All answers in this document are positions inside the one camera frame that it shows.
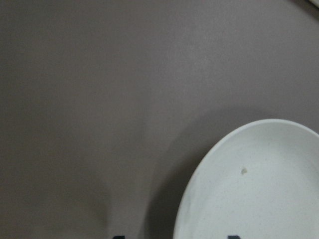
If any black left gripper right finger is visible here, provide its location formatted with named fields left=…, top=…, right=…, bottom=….
left=227, top=235, right=242, bottom=239

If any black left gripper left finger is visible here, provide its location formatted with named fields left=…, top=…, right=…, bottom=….
left=112, top=235, right=125, bottom=239

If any beige round plate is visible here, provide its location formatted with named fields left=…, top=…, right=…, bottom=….
left=173, top=119, right=319, bottom=239

